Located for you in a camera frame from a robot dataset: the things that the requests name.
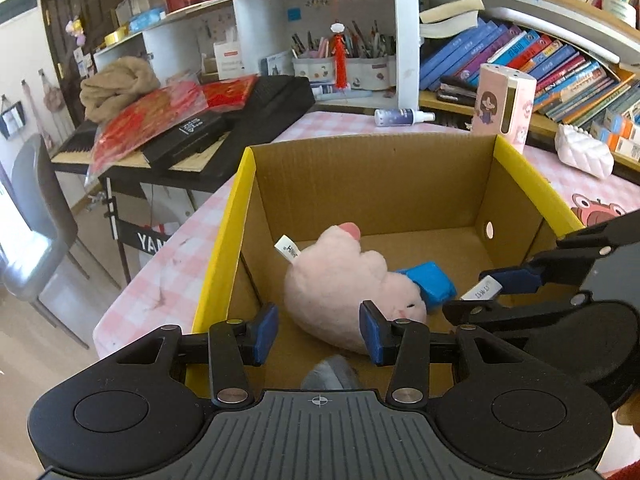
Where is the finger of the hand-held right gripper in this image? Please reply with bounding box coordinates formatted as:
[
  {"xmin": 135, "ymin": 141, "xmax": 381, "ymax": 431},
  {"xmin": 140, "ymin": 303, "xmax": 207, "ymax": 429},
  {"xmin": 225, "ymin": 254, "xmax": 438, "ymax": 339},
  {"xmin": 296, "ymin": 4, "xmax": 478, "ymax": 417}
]
[
  {"xmin": 442, "ymin": 292, "xmax": 598, "ymax": 330},
  {"xmin": 479, "ymin": 210, "xmax": 640, "ymax": 295}
]

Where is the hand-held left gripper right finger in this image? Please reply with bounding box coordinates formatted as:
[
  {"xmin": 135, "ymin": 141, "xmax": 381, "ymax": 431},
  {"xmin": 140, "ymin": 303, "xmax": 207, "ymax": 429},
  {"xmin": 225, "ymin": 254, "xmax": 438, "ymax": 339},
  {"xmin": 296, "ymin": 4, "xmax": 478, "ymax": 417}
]
[{"xmin": 359, "ymin": 300, "xmax": 531, "ymax": 406}]

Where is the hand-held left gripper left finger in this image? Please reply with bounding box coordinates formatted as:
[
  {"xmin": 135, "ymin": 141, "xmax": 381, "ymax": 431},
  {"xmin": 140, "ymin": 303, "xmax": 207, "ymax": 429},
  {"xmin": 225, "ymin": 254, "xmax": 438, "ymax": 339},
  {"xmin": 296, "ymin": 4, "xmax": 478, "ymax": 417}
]
[{"xmin": 112, "ymin": 302, "xmax": 281, "ymax": 407}]

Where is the small white box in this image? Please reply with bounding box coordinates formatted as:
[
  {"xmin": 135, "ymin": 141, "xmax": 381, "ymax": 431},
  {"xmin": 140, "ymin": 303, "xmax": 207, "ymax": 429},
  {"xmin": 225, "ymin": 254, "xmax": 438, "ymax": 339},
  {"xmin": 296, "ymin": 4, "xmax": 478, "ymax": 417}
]
[{"xmin": 459, "ymin": 280, "xmax": 502, "ymax": 302}]

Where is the grey toy car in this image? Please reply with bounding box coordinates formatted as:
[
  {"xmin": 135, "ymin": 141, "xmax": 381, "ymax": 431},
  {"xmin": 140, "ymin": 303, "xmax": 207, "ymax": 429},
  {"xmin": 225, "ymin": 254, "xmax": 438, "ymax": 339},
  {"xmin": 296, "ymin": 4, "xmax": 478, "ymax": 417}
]
[{"xmin": 301, "ymin": 355, "xmax": 362, "ymax": 390}]

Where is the pink plush pig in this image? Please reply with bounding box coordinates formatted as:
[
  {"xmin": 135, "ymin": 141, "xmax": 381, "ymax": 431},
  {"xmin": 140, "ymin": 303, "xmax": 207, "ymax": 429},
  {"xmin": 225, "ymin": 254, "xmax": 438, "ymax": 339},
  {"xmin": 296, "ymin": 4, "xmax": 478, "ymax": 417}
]
[{"xmin": 274, "ymin": 222, "xmax": 428, "ymax": 356}]

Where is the yellow cardboard box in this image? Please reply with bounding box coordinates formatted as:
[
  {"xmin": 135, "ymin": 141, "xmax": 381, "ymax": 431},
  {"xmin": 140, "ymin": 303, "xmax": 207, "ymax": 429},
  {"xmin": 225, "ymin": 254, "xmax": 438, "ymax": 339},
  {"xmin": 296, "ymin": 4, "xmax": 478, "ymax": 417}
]
[{"xmin": 191, "ymin": 132, "xmax": 598, "ymax": 401}]

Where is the person's right hand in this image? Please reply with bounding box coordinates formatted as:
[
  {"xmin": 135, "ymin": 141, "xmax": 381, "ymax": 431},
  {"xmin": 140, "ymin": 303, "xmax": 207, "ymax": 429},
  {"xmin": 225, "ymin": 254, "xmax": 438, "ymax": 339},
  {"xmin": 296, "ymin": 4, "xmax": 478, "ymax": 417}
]
[{"xmin": 615, "ymin": 394, "xmax": 640, "ymax": 437}]

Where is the white quilted purse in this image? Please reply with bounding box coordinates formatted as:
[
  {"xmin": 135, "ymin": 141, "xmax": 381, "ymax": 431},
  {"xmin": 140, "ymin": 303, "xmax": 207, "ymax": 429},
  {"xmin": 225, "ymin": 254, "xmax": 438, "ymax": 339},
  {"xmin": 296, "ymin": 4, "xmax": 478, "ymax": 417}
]
[{"xmin": 556, "ymin": 124, "xmax": 615, "ymax": 178}]

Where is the black keyboard stand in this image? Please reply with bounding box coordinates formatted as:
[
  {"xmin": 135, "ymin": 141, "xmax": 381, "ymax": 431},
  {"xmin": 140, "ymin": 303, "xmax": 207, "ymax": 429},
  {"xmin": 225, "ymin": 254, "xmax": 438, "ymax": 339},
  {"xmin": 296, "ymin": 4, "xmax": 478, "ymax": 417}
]
[{"xmin": 102, "ymin": 175, "xmax": 196, "ymax": 286}]

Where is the pink humidifier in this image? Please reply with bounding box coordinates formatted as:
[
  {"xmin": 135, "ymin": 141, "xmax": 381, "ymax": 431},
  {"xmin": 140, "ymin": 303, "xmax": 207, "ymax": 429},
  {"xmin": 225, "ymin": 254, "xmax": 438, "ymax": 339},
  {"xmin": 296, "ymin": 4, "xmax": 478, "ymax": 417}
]
[{"xmin": 470, "ymin": 63, "xmax": 537, "ymax": 153}]

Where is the spray bottle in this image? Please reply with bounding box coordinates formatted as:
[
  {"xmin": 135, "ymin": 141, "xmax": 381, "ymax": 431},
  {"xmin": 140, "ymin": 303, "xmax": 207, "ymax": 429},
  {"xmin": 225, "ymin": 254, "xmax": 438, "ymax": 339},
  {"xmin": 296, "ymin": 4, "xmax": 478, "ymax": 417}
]
[{"xmin": 375, "ymin": 108, "xmax": 436, "ymax": 126}]

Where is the black case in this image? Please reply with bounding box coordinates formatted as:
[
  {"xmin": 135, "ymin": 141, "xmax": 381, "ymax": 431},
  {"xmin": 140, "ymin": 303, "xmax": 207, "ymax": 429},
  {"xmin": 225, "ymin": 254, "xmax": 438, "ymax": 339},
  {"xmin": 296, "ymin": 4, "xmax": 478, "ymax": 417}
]
[{"xmin": 144, "ymin": 111, "xmax": 228, "ymax": 171}]

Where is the row of leaning books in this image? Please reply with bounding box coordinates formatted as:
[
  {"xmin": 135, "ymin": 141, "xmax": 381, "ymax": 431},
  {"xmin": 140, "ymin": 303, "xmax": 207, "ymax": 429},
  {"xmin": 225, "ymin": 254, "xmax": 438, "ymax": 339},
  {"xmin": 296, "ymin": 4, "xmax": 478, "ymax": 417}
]
[{"xmin": 419, "ymin": 17, "xmax": 640, "ymax": 131}]

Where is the black keyboard piano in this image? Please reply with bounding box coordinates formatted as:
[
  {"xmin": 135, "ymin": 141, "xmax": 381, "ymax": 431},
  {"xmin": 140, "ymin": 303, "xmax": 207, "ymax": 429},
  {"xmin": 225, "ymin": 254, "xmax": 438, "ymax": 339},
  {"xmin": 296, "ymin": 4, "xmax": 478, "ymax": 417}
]
[{"xmin": 50, "ymin": 75, "xmax": 317, "ymax": 193}]

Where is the red plastic bag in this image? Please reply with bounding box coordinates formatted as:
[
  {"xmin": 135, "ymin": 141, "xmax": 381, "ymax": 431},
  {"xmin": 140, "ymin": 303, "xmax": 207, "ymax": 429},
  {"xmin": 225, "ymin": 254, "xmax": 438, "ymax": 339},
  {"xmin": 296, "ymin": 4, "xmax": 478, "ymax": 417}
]
[{"xmin": 90, "ymin": 82, "xmax": 208, "ymax": 171}]

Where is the red envelope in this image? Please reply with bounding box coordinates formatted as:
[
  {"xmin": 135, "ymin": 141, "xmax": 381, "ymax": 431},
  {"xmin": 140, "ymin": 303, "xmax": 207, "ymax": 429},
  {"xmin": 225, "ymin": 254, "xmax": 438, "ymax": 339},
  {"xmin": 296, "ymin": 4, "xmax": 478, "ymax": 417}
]
[{"xmin": 202, "ymin": 75, "xmax": 260, "ymax": 111}]

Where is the white tube lamp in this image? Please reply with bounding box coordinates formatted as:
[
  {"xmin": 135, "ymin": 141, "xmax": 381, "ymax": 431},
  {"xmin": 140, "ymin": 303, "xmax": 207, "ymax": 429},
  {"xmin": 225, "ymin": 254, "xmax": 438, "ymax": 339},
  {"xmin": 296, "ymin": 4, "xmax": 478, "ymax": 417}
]
[{"xmin": 480, "ymin": 7, "xmax": 621, "ymax": 66}]

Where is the white pen holder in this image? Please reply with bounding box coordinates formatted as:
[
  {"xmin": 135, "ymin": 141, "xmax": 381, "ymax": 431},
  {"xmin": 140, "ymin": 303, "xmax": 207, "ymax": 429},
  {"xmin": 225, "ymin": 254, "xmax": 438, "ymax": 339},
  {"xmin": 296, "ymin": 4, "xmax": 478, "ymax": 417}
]
[
  {"xmin": 345, "ymin": 57, "xmax": 391, "ymax": 92},
  {"xmin": 292, "ymin": 55, "xmax": 335, "ymax": 86}
]

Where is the grey chair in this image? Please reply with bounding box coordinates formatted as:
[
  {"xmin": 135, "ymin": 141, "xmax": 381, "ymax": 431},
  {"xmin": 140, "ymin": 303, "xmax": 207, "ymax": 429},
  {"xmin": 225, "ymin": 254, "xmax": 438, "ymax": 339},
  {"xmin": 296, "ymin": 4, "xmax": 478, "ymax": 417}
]
[{"xmin": 0, "ymin": 132, "xmax": 123, "ymax": 351}]

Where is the wooden bookshelf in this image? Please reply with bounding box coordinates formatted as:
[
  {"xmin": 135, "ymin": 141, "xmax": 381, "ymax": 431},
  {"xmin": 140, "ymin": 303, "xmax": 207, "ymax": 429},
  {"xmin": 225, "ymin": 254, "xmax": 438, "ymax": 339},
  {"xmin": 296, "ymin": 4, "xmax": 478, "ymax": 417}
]
[{"xmin": 392, "ymin": 0, "xmax": 640, "ymax": 171}]

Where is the thick lying book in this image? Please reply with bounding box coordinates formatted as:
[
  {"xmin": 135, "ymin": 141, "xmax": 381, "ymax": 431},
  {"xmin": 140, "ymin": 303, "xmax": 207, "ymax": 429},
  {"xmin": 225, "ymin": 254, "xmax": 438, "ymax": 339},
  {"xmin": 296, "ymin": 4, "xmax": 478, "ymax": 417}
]
[{"xmin": 419, "ymin": 0, "xmax": 485, "ymax": 38}]

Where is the white box red label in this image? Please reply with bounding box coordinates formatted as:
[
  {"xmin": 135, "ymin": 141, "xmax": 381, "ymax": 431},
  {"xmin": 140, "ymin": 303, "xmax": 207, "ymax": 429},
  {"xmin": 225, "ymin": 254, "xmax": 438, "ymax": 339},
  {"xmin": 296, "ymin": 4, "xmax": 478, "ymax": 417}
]
[{"xmin": 213, "ymin": 40, "xmax": 244, "ymax": 77}]

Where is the red tassel ornament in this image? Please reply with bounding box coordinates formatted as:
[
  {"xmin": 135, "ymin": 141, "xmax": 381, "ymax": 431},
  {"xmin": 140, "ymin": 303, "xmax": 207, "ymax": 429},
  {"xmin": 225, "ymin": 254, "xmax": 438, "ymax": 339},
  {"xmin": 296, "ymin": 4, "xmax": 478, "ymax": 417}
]
[{"xmin": 330, "ymin": 22, "xmax": 349, "ymax": 90}]

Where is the beige cloth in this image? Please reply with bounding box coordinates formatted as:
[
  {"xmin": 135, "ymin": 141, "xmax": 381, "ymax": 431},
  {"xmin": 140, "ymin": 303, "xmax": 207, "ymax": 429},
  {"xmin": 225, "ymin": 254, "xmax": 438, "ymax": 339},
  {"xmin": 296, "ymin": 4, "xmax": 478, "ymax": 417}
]
[{"xmin": 80, "ymin": 57, "xmax": 161, "ymax": 123}]

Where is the hanging pink pouch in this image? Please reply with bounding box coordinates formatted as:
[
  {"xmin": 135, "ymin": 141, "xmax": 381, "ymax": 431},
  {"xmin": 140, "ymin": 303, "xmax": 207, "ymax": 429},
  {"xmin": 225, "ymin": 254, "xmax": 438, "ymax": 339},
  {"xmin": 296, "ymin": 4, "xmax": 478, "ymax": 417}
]
[{"xmin": 42, "ymin": 70, "xmax": 66, "ymax": 111}]

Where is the white shelf unit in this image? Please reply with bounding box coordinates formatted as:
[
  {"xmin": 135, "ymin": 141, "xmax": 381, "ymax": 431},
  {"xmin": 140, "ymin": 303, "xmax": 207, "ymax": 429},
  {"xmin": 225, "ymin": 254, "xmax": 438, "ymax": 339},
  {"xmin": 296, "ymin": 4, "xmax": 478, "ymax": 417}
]
[{"xmin": 94, "ymin": 0, "xmax": 421, "ymax": 111}]

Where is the hanging framed picture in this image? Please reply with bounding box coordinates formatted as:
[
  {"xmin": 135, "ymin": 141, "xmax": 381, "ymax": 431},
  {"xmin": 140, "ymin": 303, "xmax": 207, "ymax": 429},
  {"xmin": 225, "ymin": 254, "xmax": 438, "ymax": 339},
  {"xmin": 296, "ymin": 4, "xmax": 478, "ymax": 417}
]
[{"xmin": 0, "ymin": 95, "xmax": 26, "ymax": 138}]

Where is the dark wooden door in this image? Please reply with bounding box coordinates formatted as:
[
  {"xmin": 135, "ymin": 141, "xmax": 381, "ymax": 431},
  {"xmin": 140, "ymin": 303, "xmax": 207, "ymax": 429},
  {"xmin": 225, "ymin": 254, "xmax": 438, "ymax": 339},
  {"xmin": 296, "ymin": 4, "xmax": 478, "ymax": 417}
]
[{"xmin": 37, "ymin": 0, "xmax": 126, "ymax": 128}]

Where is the green wall sign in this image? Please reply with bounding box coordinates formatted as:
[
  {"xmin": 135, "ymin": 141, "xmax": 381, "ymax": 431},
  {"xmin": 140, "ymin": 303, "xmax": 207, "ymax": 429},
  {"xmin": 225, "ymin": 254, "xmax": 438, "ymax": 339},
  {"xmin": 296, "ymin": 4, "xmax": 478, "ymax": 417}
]
[{"xmin": 0, "ymin": 0, "xmax": 38, "ymax": 26}]

